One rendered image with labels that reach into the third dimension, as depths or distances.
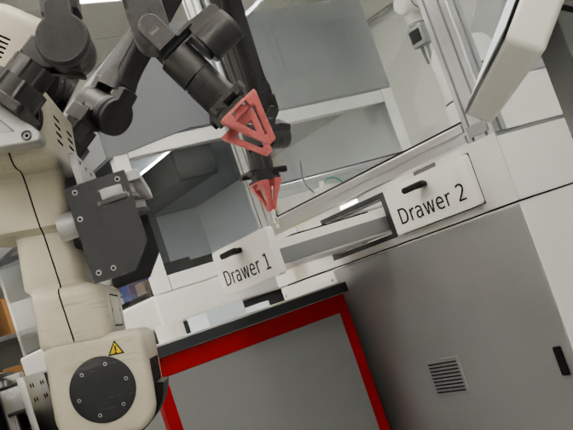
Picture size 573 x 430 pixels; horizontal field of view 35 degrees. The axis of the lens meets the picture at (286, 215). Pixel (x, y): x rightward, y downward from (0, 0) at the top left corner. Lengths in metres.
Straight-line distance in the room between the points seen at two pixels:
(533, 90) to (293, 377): 0.88
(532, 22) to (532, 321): 0.98
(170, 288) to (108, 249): 1.44
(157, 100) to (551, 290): 1.62
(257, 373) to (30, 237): 0.84
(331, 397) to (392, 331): 0.22
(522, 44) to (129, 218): 0.70
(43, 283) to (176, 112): 1.60
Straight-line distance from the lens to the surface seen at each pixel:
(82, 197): 1.47
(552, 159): 1.95
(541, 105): 1.98
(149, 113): 3.01
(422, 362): 2.23
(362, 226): 2.13
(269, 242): 1.97
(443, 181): 1.97
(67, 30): 1.39
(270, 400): 2.21
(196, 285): 2.92
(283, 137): 2.19
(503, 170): 1.86
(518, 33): 1.05
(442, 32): 1.92
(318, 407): 2.27
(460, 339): 2.10
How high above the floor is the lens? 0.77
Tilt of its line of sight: 5 degrees up
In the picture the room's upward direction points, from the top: 19 degrees counter-clockwise
